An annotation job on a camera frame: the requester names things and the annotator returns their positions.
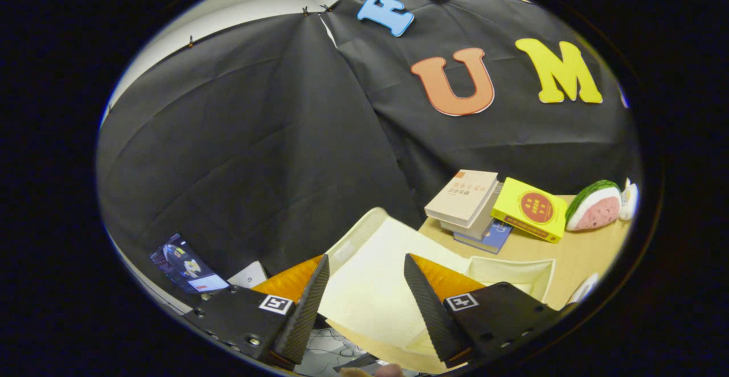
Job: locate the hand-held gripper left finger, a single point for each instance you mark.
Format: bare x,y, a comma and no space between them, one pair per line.
304,308

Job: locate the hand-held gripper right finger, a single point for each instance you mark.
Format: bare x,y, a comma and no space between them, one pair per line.
433,314

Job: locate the cream storage box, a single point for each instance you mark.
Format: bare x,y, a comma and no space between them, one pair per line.
370,291

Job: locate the small white canvas shoe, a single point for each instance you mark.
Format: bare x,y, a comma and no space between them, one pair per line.
584,290

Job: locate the white paper sheet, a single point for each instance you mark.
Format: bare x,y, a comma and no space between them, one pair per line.
249,275

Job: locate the blue book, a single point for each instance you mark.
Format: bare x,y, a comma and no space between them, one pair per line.
492,239

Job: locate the grey book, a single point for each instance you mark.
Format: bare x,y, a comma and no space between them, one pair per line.
483,226

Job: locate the dark display screen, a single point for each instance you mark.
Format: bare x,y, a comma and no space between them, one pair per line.
185,263

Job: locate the yellow book with red circle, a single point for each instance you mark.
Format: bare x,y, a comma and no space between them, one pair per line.
535,209

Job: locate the watermelon slice plush toy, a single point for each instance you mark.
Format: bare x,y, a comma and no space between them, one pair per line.
598,212

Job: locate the white plush toy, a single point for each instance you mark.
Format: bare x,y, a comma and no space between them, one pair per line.
629,200

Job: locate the row of black cloth clips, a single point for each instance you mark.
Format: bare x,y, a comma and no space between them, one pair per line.
304,10

